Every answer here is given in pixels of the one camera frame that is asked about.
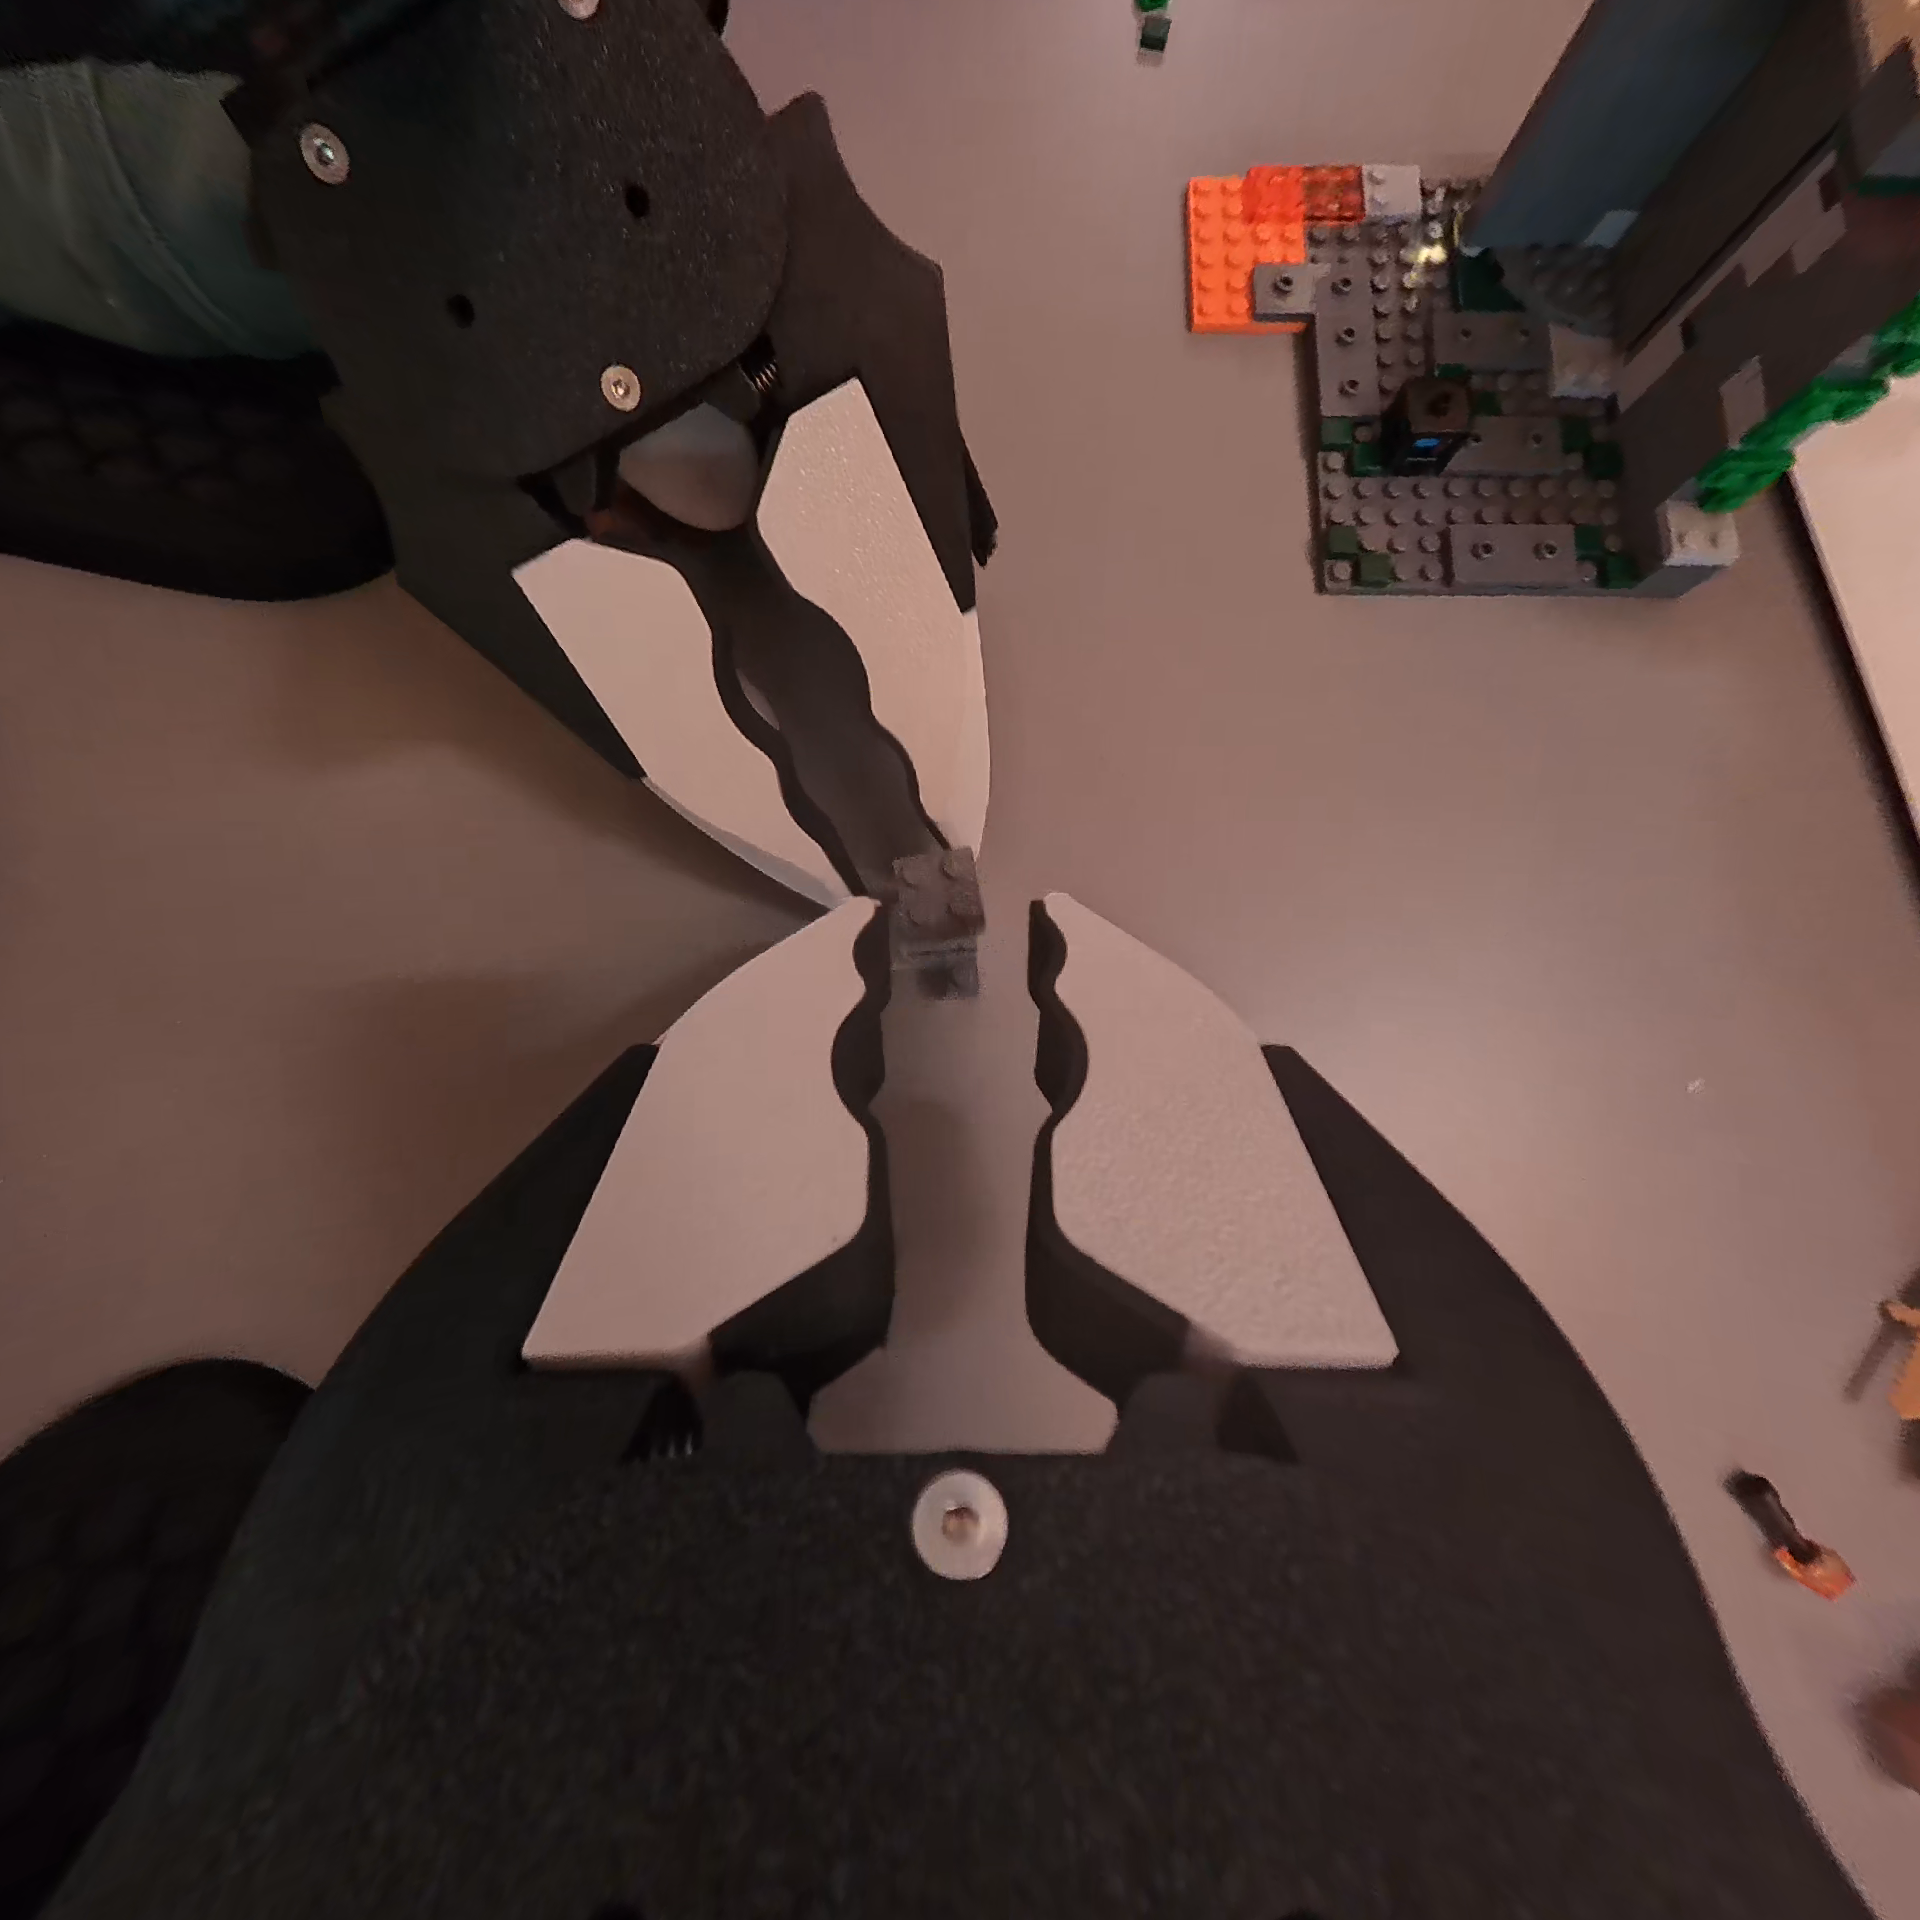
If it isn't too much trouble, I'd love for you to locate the brown toy piece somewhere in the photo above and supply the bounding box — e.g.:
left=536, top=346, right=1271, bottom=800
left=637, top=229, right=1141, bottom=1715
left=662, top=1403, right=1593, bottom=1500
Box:
left=1856, top=1672, right=1920, bottom=1789

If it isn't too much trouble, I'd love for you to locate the person's teal clothing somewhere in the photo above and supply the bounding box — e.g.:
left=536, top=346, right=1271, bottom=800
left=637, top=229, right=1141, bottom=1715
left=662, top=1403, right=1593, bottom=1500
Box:
left=0, top=60, right=341, bottom=366

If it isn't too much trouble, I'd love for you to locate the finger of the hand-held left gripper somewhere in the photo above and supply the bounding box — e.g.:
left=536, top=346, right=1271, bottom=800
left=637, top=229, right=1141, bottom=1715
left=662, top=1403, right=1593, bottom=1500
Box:
left=747, top=378, right=997, bottom=860
left=512, top=544, right=885, bottom=913

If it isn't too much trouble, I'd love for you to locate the black mesh chair armrest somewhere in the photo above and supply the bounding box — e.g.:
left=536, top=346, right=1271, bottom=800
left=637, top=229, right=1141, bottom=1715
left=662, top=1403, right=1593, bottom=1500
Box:
left=0, top=321, right=398, bottom=606
left=0, top=1358, right=313, bottom=1920

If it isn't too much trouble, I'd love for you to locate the toy brick castle model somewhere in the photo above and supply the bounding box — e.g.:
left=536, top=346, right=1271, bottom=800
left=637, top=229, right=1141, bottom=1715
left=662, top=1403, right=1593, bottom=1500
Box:
left=1184, top=0, right=1920, bottom=602

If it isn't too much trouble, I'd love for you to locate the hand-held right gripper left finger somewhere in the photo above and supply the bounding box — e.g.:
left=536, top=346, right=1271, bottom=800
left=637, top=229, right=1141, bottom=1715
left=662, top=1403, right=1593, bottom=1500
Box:
left=519, top=897, right=897, bottom=1414

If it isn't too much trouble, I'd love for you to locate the white flat board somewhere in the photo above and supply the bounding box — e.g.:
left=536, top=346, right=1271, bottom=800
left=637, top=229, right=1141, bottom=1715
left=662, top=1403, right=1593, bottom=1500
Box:
left=1790, top=434, right=1920, bottom=845

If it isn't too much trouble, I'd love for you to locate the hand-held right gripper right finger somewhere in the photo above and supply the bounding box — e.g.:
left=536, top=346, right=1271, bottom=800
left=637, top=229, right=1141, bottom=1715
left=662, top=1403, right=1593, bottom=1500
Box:
left=1025, top=892, right=1401, bottom=1414

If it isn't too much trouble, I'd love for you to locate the light grey toy brick plate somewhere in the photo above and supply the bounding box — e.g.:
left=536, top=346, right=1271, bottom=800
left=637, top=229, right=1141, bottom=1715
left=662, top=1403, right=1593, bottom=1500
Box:
left=891, top=848, right=987, bottom=944

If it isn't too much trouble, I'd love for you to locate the black orange toy torch piece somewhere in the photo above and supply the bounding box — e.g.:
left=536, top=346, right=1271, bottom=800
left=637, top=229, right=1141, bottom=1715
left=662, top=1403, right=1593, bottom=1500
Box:
left=1725, top=1469, right=1856, bottom=1604

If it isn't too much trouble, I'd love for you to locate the tan toy brick piece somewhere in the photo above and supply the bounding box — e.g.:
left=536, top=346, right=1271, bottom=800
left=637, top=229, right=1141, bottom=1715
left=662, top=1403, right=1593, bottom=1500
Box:
left=1846, top=1276, right=1920, bottom=1466

